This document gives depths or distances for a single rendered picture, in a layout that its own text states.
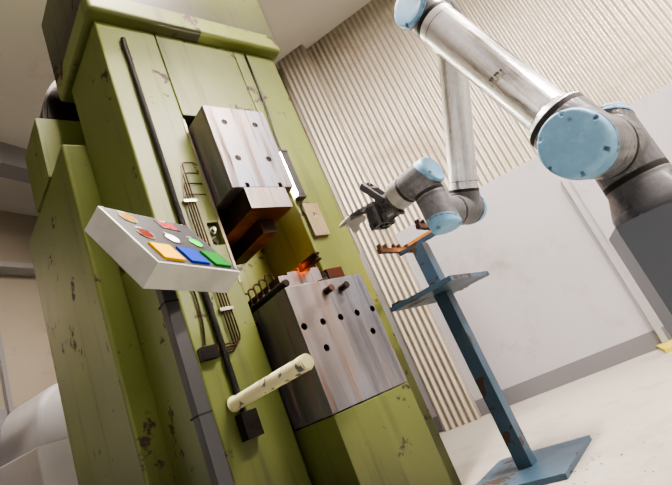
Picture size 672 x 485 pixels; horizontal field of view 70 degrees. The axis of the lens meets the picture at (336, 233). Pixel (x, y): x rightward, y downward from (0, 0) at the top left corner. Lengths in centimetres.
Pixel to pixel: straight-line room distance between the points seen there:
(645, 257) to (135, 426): 171
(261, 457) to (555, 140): 126
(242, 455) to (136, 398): 56
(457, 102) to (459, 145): 13
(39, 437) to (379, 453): 336
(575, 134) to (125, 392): 172
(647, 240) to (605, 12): 347
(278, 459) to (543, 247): 282
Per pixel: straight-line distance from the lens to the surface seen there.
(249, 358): 176
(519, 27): 459
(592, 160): 113
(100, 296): 217
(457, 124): 150
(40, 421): 468
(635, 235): 124
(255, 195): 192
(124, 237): 135
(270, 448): 173
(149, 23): 251
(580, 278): 398
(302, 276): 184
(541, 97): 122
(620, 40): 447
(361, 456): 167
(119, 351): 210
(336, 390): 167
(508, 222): 405
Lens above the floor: 49
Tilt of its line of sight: 18 degrees up
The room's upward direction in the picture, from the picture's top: 24 degrees counter-clockwise
